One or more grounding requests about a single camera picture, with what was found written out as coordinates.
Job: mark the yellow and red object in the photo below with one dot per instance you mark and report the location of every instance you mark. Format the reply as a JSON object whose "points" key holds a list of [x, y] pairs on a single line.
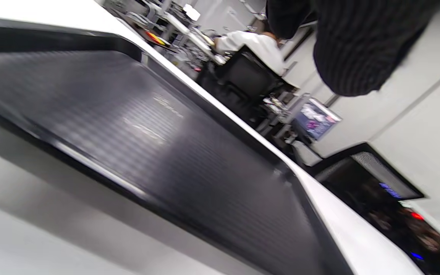
{"points": [[156, 38]]}

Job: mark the person's black striped sweater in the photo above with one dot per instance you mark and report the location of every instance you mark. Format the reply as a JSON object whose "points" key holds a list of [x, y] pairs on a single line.
{"points": [[357, 42]]}

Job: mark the black plastic tray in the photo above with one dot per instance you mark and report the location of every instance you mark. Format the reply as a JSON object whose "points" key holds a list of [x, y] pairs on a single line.
{"points": [[159, 145]]}

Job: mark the computer monitor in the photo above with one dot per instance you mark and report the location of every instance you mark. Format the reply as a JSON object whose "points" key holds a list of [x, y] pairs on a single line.
{"points": [[315, 119]]}

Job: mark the black office chair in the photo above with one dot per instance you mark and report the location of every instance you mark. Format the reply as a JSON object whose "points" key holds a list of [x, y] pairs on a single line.
{"points": [[245, 78]]}

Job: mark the grey metal equipment rack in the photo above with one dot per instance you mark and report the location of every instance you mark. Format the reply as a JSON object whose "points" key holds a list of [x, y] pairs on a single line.
{"points": [[183, 28]]}

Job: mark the black computer tower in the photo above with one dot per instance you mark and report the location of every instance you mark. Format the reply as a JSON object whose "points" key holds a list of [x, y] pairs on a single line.
{"points": [[380, 202]]}

